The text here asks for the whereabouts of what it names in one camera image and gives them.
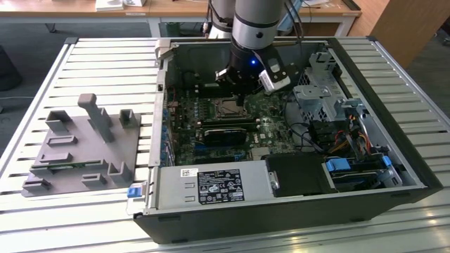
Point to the silver CPU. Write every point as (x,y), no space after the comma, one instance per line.
(229,108)

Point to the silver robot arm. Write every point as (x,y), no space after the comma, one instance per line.
(253,23)

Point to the CPU socket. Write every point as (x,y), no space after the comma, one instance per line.
(217,110)

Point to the green RAM stick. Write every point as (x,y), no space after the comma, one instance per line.
(79,165)
(229,123)

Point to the green motherboard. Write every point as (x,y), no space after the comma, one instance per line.
(270,124)

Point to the silver metal drive cage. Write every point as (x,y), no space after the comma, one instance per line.
(311,105)

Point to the graphics card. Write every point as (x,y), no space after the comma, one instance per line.
(225,137)

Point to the pale blue teach pendant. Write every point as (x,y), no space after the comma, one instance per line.
(293,15)

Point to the silver heat sink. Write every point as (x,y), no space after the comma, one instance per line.
(259,153)

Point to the white paper sheets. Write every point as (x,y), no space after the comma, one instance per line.
(317,2)

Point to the white printed box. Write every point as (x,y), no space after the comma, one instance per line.
(135,2)

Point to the blue disk carrier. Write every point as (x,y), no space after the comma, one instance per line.
(337,165)

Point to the silver power supply unit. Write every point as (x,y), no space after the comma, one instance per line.
(168,184)

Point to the white cardboard box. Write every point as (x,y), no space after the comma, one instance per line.
(108,6)

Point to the wooden cabinet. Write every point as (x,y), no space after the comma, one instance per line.
(403,26)

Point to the hard disk drive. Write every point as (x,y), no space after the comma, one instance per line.
(358,179)

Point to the grey parts rack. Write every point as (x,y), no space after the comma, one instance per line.
(87,147)

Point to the blue plastic clip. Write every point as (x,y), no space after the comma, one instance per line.
(386,162)

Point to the blue case latch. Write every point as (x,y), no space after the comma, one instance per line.
(134,192)

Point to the wooden desk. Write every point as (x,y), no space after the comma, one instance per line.
(70,10)

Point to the black PC case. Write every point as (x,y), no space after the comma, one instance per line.
(246,224)

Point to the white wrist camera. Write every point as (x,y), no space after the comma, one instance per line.
(278,81)

